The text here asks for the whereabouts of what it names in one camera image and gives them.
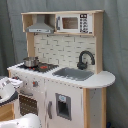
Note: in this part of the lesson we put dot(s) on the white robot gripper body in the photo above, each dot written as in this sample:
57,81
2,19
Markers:
10,84

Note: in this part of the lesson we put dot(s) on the white microwave door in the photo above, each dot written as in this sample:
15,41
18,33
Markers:
68,23

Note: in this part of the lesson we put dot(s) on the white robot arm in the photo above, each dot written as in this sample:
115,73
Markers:
8,93

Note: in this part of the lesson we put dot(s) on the wooden toy kitchen unit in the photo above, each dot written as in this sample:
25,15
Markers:
63,49

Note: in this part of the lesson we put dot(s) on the oven door with window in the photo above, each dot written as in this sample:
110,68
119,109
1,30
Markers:
27,103

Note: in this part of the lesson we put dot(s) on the small metal pot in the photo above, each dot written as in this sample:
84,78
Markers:
31,61

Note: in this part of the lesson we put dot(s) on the black stovetop with red burner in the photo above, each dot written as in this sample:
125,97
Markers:
41,67

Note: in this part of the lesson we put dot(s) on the white cabinet door with dispenser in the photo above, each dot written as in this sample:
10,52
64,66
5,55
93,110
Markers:
64,106

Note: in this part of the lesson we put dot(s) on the grey range hood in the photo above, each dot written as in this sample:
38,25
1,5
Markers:
40,26

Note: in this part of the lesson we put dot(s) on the grey toy sink basin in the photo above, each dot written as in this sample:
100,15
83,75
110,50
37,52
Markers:
74,74

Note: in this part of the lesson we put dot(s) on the black toy faucet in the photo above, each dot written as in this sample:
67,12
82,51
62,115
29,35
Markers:
83,64

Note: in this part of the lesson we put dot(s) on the microwave button panel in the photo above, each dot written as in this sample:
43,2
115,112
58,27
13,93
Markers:
83,23

